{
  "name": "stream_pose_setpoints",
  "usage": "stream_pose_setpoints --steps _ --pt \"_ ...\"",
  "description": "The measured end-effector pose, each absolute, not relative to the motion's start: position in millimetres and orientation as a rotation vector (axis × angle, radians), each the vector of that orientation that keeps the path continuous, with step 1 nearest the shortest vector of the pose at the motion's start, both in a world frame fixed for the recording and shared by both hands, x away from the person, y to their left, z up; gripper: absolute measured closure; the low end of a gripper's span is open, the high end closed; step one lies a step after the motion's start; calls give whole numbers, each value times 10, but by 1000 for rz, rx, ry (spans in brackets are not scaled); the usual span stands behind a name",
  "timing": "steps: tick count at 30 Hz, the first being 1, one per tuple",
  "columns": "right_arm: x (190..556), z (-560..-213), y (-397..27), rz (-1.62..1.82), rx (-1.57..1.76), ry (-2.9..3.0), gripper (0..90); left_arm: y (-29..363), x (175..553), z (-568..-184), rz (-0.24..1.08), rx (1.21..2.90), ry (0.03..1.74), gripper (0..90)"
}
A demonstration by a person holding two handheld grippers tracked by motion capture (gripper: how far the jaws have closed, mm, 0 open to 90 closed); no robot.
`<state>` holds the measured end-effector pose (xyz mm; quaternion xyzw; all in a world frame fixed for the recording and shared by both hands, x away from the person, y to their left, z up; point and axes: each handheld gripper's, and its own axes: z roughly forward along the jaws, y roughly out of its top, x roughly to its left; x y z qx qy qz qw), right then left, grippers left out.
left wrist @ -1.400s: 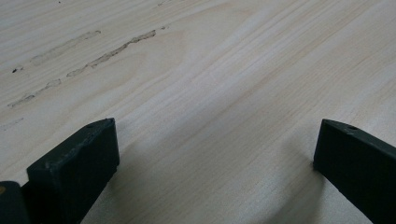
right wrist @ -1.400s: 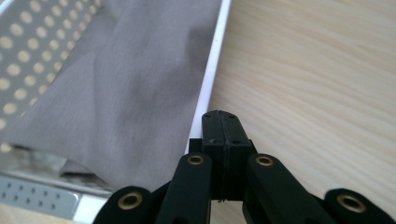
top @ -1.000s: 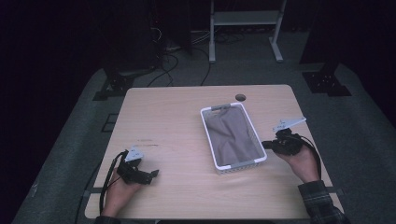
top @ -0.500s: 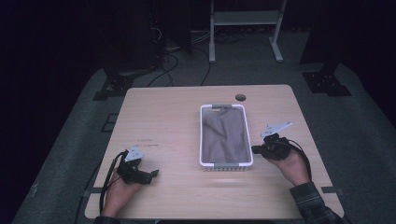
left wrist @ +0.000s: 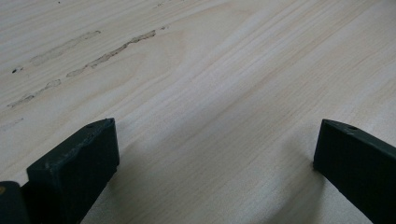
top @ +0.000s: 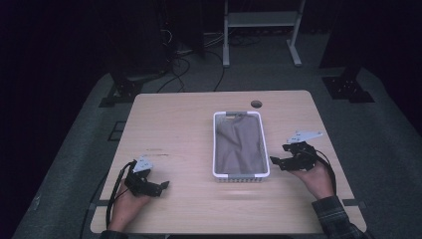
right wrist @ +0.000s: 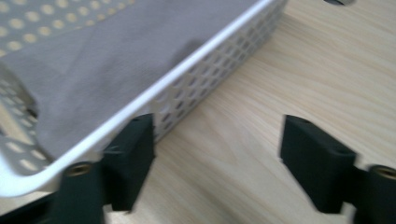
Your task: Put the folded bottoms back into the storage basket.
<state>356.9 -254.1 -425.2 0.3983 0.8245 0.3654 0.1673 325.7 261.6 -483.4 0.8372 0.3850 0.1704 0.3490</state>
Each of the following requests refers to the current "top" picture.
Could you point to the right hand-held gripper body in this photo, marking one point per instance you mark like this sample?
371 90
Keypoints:
300 156

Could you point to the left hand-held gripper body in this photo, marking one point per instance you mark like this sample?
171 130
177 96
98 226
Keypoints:
141 184

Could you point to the grey cloth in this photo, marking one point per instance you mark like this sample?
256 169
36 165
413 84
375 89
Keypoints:
240 146

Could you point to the white perforated plastic basket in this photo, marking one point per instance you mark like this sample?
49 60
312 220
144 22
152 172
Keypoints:
241 179

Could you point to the person's left hand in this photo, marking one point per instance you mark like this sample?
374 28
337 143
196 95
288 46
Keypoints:
127 207

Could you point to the person's right hand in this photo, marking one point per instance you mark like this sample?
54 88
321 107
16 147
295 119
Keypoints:
318 181

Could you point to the grey tape strip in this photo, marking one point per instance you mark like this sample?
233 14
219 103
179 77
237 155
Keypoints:
355 202
101 203

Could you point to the black stand base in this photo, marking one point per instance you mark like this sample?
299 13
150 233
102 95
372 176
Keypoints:
124 89
346 88

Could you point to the white metal stand frame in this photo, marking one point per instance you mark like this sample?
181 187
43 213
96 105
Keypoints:
229 40

